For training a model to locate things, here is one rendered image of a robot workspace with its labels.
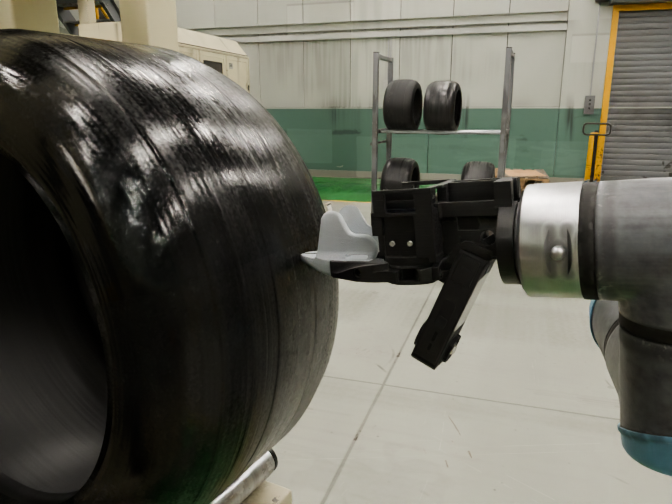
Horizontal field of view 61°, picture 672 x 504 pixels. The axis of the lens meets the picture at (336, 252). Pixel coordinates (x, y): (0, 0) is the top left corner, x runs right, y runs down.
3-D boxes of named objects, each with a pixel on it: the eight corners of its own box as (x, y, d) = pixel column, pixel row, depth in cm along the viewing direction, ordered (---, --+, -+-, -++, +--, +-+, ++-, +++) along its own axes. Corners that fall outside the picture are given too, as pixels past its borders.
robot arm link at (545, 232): (591, 281, 48) (578, 316, 40) (531, 279, 51) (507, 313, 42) (589, 175, 47) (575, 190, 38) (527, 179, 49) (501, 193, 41)
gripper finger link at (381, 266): (345, 250, 54) (432, 250, 50) (347, 268, 54) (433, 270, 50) (321, 261, 50) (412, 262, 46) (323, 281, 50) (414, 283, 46)
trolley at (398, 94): (496, 254, 555) (511, 46, 509) (366, 243, 599) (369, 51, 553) (501, 240, 614) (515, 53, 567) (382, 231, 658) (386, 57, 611)
